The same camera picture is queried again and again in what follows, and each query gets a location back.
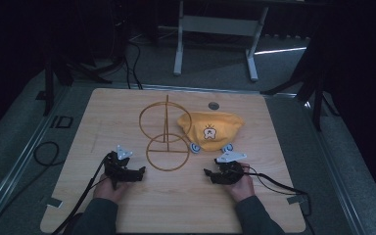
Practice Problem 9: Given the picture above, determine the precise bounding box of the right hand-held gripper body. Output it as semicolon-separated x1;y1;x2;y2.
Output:
212;150;248;186

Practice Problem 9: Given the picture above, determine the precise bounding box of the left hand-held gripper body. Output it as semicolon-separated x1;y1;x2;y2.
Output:
104;145;139;191

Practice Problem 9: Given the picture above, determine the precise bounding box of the person's right hand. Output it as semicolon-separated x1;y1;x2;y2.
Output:
224;162;257;204

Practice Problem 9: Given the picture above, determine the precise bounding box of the person's left hand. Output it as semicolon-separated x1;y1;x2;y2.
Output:
93;175;132;205

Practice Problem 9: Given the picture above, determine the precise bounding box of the yellow cap with cartoon print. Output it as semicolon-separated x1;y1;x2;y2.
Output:
176;111;246;153

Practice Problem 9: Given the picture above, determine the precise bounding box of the grey tape piece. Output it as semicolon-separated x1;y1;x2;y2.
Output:
46;197;64;209
286;194;308;206

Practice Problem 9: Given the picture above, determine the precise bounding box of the black metal stand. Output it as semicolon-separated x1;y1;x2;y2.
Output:
35;32;126;118
259;28;341;132

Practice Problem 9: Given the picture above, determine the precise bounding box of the gold wire hat stand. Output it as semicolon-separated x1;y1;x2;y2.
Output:
138;94;193;173

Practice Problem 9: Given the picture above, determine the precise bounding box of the left hand-held gripper black cable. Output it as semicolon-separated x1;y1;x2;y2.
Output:
51;156;112;235

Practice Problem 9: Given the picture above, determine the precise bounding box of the hand-held gripper black cable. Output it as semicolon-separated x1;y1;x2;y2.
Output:
241;164;313;217
51;156;112;235

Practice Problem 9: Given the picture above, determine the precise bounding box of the right hand-held gripper black cable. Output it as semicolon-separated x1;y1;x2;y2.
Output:
241;164;313;217

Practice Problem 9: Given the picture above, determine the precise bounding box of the looped black floor cable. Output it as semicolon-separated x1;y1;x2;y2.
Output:
32;140;62;167

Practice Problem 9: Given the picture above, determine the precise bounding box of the black background cable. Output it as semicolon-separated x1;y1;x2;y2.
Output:
122;38;144;91

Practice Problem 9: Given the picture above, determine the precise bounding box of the white metal table frame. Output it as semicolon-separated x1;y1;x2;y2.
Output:
172;0;270;82

